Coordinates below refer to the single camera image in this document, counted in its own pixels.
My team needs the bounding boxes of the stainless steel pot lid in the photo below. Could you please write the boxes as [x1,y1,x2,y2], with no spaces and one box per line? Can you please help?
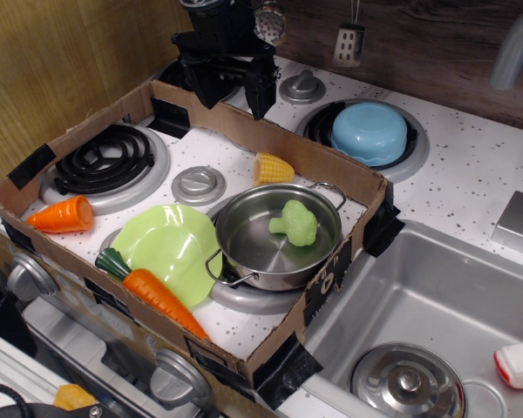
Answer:
[350,342,467,417]

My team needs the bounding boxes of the silver oven knob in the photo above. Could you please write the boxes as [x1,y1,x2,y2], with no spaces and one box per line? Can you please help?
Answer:
[7,252,59,302]
[149,348,212,410]

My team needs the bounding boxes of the silver toy faucet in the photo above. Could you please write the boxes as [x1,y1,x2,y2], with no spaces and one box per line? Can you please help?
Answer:
[488,3,523,123]

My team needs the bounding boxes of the silver stove knob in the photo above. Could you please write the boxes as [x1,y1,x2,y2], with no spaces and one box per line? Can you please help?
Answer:
[171,166,227,206]
[279,70,326,105]

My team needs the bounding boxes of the silver oven knob left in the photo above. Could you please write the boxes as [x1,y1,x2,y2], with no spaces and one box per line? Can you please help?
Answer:
[7,252,59,302]

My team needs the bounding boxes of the orange carrot half piece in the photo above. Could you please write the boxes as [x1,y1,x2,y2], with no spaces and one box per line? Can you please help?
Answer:
[25,195,94,233]

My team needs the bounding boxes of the black front left coil burner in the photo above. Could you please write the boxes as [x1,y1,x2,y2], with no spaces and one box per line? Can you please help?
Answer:
[53,125,155,195]

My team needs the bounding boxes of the brown cardboard fence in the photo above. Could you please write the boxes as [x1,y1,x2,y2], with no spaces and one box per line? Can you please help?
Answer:
[0,81,397,404]

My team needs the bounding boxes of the silver stove top knob centre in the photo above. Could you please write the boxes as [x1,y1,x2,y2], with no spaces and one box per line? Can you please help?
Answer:
[171,166,227,206]

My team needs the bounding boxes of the silver sink basin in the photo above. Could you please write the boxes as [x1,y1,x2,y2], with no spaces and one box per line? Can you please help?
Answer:
[305,222,523,417]

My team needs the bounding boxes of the light blue plastic bowl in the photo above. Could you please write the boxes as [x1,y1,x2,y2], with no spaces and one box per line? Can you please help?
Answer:
[330,102,408,166]

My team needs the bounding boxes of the orange toy carrot green top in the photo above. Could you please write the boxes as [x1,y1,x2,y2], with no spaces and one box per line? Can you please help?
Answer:
[95,247,211,340]

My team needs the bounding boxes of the black cable bottom left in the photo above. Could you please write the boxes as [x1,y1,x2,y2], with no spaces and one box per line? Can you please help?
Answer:
[0,381,31,418]

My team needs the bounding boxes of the white red toy piece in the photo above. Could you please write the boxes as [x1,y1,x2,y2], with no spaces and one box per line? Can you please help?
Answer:
[493,342,523,389]

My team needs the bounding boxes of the hanging silver strainer spoon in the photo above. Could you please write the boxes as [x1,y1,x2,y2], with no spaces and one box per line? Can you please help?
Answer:
[254,1,288,46]

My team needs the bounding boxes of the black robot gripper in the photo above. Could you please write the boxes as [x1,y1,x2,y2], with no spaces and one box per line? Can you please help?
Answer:
[172,1,278,120]

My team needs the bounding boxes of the silver oven knob right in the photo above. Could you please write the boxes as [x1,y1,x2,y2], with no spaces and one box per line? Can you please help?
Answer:
[149,348,212,410]

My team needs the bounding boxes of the light green plastic plate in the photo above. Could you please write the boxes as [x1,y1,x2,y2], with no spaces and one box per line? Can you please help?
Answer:
[112,204,222,310]

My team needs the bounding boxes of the yellow toy corn piece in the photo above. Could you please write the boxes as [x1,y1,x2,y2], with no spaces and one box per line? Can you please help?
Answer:
[253,152,295,186]

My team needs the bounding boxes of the green toy broccoli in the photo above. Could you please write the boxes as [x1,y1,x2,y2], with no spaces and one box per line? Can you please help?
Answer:
[268,199,318,247]

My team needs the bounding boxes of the hanging silver spatula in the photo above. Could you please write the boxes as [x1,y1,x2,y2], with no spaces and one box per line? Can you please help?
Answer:
[332,1,366,69]

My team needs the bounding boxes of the silver stove top knob back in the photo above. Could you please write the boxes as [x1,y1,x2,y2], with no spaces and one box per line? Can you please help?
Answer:
[279,70,326,105]

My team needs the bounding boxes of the yellow object bottom left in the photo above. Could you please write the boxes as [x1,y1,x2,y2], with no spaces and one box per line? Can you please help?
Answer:
[52,384,97,411]

